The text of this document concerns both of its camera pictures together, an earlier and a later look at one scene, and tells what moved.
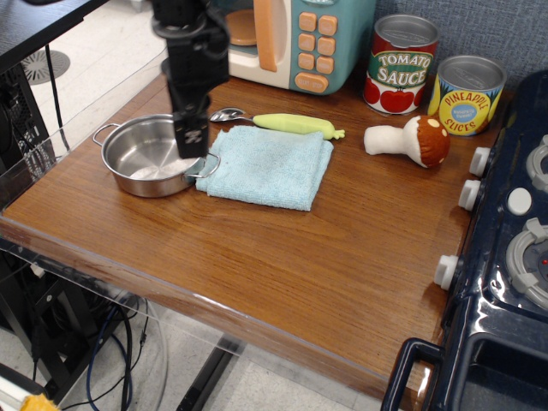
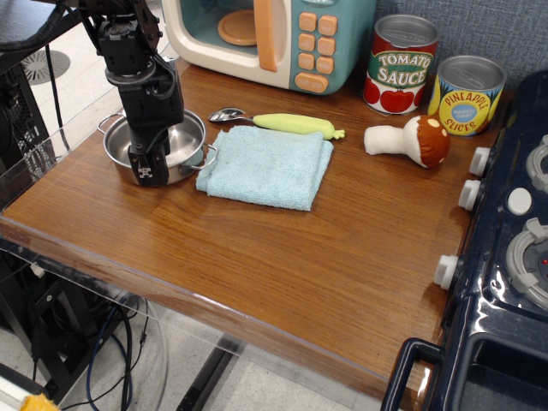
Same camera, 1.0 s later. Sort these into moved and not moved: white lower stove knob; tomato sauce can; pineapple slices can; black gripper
Moved: black gripper
Not moved: pineapple slices can; tomato sauce can; white lower stove knob
